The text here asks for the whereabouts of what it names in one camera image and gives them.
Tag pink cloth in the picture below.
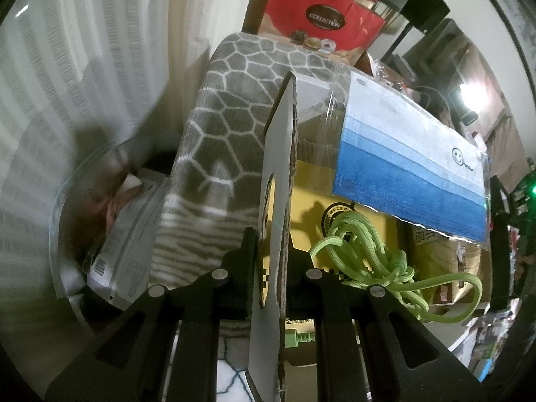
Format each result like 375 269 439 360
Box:
93 172 141 237

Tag white hexagon pattern mat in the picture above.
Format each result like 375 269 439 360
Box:
215 333 254 402

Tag wooden cabinet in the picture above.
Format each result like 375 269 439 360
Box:
401 18 525 165

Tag yellow box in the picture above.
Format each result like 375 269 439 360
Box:
289 183 399 303

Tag white printed packet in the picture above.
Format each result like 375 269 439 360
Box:
86 166 171 308

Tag brown snack packet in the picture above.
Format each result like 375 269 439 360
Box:
398 222 483 307

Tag clear plastic bin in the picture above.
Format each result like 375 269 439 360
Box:
47 137 182 346

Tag grey hexagon pattern blanket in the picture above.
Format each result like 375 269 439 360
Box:
150 31 371 333

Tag white curtain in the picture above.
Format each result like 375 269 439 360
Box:
0 0 262 239

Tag colourful printed papers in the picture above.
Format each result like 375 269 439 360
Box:
458 301 518 383

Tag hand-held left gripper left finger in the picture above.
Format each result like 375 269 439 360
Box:
46 228 258 402

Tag red gift bag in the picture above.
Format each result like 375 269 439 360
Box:
256 0 388 66

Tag green paracord bundle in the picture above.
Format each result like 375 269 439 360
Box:
308 211 485 326

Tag blue face mask packet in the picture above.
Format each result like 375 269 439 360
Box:
318 70 492 245

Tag green audio plug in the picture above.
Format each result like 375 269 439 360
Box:
284 326 316 349

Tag lit lamp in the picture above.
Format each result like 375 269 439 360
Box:
454 76 481 106

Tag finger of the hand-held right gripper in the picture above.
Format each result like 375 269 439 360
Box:
490 174 516 311

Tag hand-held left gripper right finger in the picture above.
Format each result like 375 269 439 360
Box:
289 247 481 402

